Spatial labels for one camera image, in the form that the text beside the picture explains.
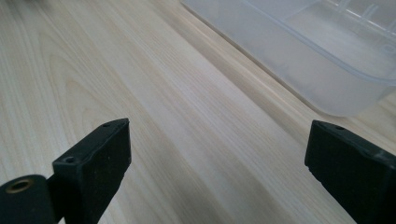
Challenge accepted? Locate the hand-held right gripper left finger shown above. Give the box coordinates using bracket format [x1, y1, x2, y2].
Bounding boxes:
[46, 118, 133, 224]

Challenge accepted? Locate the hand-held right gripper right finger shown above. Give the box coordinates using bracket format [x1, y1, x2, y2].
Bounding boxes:
[304, 119, 396, 224]

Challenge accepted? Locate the clear plastic container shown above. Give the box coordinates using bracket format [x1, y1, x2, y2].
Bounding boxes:
[180, 0, 396, 118]

